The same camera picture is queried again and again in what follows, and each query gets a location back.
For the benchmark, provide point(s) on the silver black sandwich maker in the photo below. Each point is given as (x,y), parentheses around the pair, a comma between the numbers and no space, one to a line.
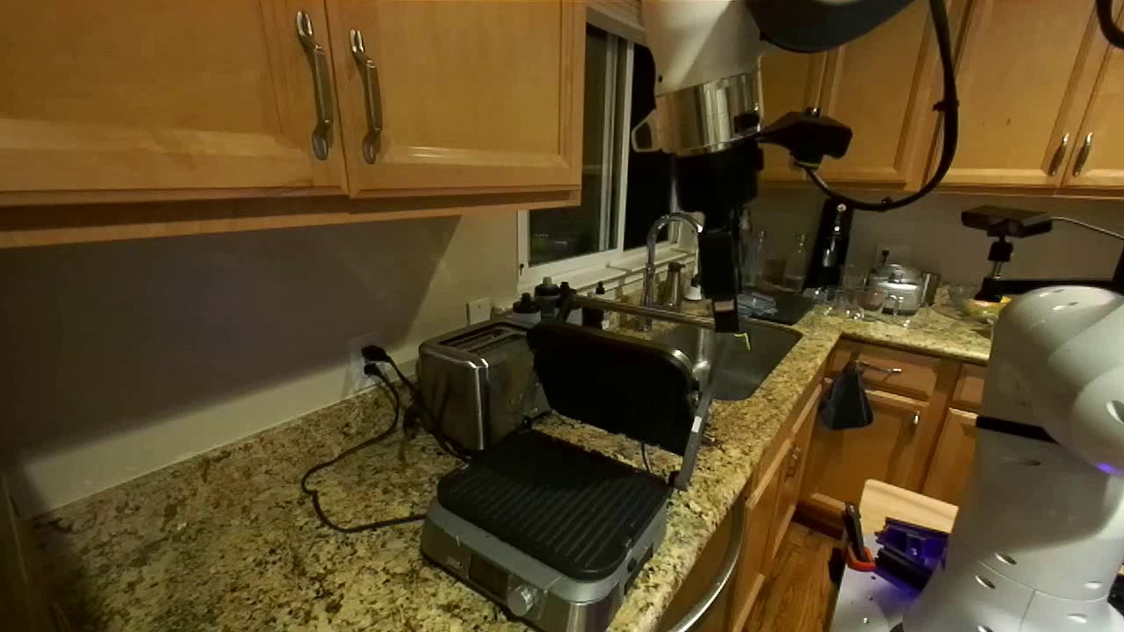
(555,532)

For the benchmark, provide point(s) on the silver kettle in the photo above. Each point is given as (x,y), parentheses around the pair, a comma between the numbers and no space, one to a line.
(896,285)

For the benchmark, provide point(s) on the black camera on stand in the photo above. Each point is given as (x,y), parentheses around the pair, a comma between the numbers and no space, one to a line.
(1001,227)

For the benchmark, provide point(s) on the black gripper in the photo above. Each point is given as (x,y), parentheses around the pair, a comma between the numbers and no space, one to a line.
(717,189)

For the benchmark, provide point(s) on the kitchen window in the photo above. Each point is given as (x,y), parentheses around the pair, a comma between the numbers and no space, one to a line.
(622,190)

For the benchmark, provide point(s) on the chrome kitchen faucet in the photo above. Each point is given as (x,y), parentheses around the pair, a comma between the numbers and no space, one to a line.
(666,272)

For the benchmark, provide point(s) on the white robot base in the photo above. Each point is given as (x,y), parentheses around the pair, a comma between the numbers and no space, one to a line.
(1037,538)

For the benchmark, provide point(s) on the black hanging oven mitt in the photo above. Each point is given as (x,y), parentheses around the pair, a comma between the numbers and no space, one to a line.
(844,402)

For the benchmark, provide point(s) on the wooden right upper cabinets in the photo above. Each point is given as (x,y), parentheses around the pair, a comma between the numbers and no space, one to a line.
(1042,101)

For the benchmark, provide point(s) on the wooden upper cabinet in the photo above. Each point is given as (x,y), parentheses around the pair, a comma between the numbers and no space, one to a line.
(190,118)

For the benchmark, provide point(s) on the stainless steel toaster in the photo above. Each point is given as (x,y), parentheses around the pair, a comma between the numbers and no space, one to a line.
(480,383)

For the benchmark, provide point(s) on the stainless steel sink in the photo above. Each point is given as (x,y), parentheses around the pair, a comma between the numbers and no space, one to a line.
(732,368)

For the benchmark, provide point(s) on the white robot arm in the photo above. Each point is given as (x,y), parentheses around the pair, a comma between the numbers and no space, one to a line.
(707,107)

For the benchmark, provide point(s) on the wooden cabinets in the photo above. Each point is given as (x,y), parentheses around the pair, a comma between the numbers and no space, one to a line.
(801,472)
(1042,101)

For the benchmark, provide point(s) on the wooden lower cabinets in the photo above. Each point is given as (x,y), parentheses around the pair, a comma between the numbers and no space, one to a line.
(801,472)

